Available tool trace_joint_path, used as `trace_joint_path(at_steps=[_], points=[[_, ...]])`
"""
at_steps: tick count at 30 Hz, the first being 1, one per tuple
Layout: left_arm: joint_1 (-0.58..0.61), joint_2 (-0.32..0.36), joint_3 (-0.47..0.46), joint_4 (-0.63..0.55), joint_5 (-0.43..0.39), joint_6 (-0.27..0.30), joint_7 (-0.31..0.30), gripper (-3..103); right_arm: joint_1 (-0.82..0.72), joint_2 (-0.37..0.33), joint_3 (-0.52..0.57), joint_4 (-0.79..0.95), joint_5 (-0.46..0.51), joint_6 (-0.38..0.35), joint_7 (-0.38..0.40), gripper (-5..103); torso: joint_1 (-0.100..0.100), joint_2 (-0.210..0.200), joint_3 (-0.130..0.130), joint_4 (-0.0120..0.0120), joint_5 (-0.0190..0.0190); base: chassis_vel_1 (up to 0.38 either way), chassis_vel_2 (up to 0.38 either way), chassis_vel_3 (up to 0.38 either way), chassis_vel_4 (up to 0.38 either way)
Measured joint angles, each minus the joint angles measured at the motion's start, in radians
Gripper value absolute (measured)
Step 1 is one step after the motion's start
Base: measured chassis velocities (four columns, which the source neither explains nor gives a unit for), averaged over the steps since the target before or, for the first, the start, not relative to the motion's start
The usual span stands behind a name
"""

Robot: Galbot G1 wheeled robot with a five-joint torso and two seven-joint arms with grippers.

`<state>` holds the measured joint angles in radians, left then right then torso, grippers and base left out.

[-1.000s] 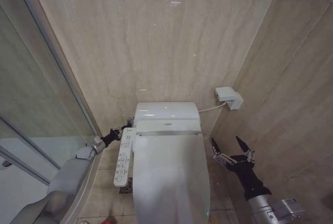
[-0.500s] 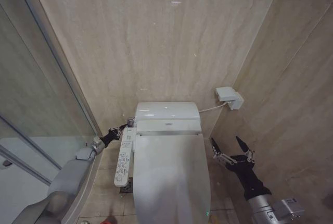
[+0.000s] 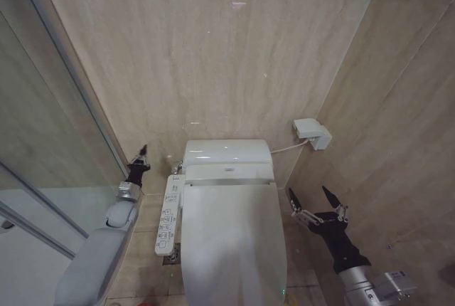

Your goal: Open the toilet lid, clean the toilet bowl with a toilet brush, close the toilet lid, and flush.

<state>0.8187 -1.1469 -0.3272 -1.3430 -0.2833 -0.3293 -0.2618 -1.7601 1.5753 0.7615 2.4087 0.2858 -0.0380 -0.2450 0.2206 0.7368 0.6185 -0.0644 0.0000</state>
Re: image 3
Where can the white toilet tank unit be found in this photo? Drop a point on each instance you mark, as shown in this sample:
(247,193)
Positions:
(227,160)

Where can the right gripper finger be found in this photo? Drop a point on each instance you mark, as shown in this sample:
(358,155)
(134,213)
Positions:
(298,208)
(334,201)

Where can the metal floor drain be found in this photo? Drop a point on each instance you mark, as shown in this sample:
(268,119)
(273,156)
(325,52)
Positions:
(172,256)

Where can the white toilet lid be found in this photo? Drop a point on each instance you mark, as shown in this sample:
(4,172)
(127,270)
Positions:
(231,242)

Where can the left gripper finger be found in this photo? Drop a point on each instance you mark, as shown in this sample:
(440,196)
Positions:
(145,154)
(138,158)

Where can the chrome water valve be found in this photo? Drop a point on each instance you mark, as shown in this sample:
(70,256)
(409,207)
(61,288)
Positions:
(176,168)

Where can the white wall socket box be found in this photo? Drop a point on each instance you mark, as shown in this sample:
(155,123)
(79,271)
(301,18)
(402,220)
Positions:
(313,131)

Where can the glass shower partition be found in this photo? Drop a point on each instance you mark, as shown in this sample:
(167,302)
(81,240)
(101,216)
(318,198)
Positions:
(53,124)

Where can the robot right arm silver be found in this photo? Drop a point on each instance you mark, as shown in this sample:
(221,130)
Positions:
(373,286)

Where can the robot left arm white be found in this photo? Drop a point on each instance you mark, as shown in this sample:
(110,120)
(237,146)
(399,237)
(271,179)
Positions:
(103,249)

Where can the white bidet control panel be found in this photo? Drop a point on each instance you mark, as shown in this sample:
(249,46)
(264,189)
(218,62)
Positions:
(168,213)

